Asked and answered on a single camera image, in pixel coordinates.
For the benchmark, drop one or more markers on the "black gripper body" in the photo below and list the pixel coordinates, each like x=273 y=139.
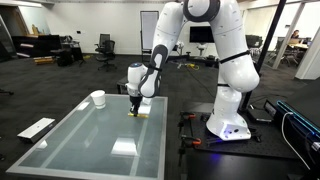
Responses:
x=135 y=100

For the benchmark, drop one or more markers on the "yellow marker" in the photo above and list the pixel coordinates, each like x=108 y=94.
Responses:
x=143 y=115

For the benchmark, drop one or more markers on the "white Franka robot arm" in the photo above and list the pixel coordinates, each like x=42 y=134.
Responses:
x=230 y=110

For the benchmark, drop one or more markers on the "white paper cup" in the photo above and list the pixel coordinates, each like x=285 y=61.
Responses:
x=98 y=98

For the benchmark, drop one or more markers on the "black low stool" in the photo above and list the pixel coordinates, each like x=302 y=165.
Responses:
x=122 y=85

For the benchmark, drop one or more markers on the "black office chair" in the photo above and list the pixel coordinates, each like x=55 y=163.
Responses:
x=107 y=55

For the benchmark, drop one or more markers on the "grey office chair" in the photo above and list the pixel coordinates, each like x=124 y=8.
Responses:
x=104 y=38

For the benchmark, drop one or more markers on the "white flat box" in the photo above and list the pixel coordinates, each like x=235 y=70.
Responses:
x=36 y=129

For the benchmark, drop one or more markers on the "yellow wooden pallet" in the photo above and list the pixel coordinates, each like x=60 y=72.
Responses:
x=43 y=60

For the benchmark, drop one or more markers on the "black desk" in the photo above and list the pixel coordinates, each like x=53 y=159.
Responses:
x=43 y=45

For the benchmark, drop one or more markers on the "small black box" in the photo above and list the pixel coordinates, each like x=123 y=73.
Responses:
x=259 y=115

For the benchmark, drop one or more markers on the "black computer case blue light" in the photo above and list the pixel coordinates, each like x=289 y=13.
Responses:
x=301 y=133

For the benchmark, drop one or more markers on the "seated person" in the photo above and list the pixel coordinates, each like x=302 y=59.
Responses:
x=295 y=34

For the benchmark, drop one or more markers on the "white whiteboard black frame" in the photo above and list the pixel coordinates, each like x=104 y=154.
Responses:
x=149 y=31

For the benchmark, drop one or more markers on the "black wall outlet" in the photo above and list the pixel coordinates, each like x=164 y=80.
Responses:
x=79 y=32

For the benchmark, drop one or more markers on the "black wall monitor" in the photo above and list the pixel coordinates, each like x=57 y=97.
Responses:
x=200 y=34

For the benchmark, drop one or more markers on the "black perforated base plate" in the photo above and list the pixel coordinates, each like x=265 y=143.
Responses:
x=266 y=144

